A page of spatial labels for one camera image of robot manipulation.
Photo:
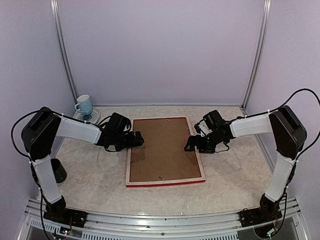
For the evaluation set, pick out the light blue mug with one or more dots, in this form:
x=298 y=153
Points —
x=83 y=105

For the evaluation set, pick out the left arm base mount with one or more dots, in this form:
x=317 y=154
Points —
x=70 y=217

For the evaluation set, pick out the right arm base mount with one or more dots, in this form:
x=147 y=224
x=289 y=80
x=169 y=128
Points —
x=255 y=216

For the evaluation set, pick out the red wooden picture frame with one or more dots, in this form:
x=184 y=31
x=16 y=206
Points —
x=128 y=172

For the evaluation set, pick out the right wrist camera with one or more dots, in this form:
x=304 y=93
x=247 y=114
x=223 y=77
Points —
x=201 y=128

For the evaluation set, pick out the aluminium front rail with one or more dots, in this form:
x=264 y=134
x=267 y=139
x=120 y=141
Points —
x=111 y=226

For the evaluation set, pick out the dark green mug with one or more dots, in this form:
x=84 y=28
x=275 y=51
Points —
x=59 y=171

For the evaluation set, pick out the striped round plate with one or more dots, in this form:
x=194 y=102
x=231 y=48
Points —
x=94 y=117

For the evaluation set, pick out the right aluminium corner post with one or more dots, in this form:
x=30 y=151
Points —
x=258 y=53

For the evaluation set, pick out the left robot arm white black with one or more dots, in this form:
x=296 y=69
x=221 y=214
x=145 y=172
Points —
x=39 y=135

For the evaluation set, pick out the left aluminium corner post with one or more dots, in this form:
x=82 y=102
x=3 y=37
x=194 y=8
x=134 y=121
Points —
x=54 y=5

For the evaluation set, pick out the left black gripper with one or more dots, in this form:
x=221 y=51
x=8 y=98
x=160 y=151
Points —
x=132 y=143

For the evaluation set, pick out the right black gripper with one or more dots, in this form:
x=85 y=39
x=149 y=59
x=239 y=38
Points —
x=191 y=140

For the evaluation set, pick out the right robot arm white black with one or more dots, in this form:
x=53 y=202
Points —
x=289 y=136

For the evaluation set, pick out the aluminium corner post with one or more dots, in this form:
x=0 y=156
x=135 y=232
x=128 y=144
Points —
x=54 y=5
x=258 y=53

